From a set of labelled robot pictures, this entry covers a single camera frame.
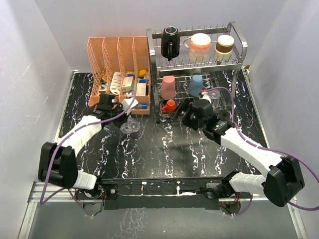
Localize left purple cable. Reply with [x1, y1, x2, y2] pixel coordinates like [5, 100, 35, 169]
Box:
[39, 89, 139, 220]

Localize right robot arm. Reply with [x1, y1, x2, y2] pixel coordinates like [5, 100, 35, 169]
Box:
[169, 99, 305, 207]

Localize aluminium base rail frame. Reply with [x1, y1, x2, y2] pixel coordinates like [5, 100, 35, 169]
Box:
[18, 179, 308, 239]

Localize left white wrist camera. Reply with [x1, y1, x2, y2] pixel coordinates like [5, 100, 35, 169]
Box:
[122, 91, 139, 111]

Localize pink textured mug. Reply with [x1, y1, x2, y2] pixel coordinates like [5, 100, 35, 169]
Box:
[183, 33, 211, 63]

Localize white barcode card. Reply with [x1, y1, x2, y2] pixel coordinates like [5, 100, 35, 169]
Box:
[110, 72, 122, 95]

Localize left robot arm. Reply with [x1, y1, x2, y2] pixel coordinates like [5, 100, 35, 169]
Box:
[38, 92, 139, 199]

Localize black ceramic mug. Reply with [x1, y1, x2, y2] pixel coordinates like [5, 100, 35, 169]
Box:
[161, 26, 180, 61]

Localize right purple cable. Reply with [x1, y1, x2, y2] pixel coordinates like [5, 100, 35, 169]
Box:
[203, 86, 319, 217]

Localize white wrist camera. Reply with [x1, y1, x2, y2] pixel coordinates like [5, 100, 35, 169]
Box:
[122, 91, 139, 111]
[199, 90, 212, 103]

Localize brown and cream cup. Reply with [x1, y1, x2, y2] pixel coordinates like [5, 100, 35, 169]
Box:
[213, 34, 235, 62]

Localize blue plastic tumbler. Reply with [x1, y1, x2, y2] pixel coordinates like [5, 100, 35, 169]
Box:
[188, 75, 203, 96]

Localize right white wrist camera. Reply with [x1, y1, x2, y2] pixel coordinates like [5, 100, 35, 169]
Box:
[199, 90, 212, 103]

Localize clear faceted glass cup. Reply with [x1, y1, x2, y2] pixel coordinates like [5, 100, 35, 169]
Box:
[120, 118, 140, 134]

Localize white red-print box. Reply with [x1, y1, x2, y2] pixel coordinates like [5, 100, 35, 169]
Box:
[136, 83, 147, 96]

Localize small orange ceramic mug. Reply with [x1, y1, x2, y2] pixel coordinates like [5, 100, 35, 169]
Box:
[161, 100, 177, 114]

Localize green and white box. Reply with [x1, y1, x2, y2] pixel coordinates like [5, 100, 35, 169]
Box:
[122, 76, 134, 92]

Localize peach plastic desk organizer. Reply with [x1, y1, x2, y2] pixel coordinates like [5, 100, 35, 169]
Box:
[87, 36, 151, 115]

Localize purple cable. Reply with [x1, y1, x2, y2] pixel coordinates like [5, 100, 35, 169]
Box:
[39, 89, 139, 220]
[203, 86, 319, 217]

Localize grey blue cylinder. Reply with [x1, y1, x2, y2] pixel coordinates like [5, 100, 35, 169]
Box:
[135, 103, 148, 110]

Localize steel two-tier dish rack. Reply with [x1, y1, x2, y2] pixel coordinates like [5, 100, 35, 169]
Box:
[146, 21, 248, 123]

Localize yellow eraser block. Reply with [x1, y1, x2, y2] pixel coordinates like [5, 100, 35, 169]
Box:
[138, 69, 147, 78]

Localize pink plastic tumbler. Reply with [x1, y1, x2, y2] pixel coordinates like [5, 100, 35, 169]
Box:
[160, 75, 175, 100]

